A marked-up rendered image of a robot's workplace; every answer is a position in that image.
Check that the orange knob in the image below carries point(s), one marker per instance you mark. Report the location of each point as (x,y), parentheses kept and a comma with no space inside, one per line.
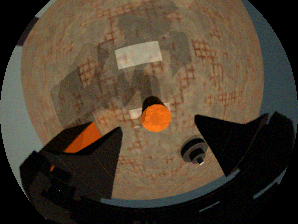
(155,115)

